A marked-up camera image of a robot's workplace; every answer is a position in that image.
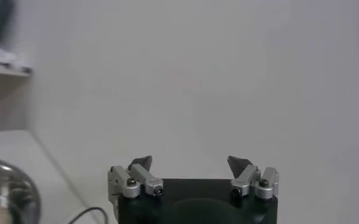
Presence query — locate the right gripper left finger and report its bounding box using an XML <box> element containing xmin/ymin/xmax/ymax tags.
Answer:
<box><xmin>107</xmin><ymin>155</ymin><xmax>165</xmax><ymax>203</ymax></box>

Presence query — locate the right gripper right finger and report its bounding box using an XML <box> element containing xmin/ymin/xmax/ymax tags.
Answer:
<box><xmin>227</xmin><ymin>155</ymin><xmax>280</xmax><ymax>200</ymax></box>

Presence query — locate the perforated steel steamer basket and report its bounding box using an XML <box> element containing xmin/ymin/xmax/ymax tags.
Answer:
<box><xmin>0</xmin><ymin>156</ymin><xmax>42</xmax><ymax>224</ymax></box>

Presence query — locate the black pot power cable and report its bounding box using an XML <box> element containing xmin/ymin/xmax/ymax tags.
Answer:
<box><xmin>68</xmin><ymin>206</ymin><xmax>109</xmax><ymax>224</ymax></box>

